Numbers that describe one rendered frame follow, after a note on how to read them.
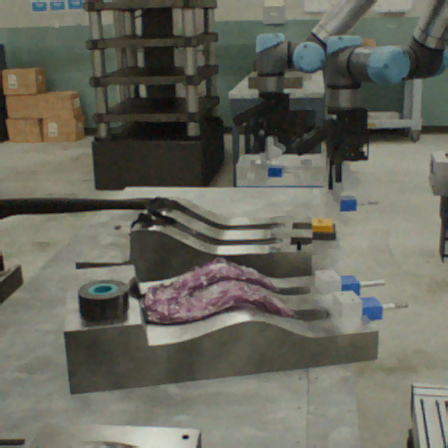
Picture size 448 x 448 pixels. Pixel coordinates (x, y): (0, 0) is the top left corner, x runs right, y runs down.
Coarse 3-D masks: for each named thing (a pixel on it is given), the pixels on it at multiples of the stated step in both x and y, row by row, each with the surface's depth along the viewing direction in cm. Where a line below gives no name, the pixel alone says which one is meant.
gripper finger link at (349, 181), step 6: (342, 168) 151; (348, 168) 151; (342, 174) 151; (348, 174) 151; (342, 180) 151; (348, 180) 151; (354, 180) 151; (336, 186) 150; (342, 186) 151; (348, 186) 151; (354, 186) 151; (336, 192) 151; (336, 198) 152
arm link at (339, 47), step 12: (336, 36) 144; (348, 36) 142; (360, 36) 144; (336, 48) 143; (348, 48) 142; (336, 60) 144; (336, 72) 145; (336, 84) 145; (348, 84) 145; (360, 84) 147
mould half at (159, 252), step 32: (160, 224) 144; (192, 224) 151; (224, 224) 159; (256, 224) 158; (288, 224) 156; (96, 256) 147; (128, 256) 146; (160, 256) 142; (192, 256) 141; (224, 256) 140; (256, 256) 139; (288, 256) 138
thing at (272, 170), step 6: (258, 162) 190; (270, 162) 193; (258, 168) 190; (270, 168) 189; (276, 168) 189; (282, 168) 189; (258, 174) 190; (264, 174) 190; (270, 174) 190; (276, 174) 189; (282, 174) 190; (258, 180) 191; (264, 180) 190
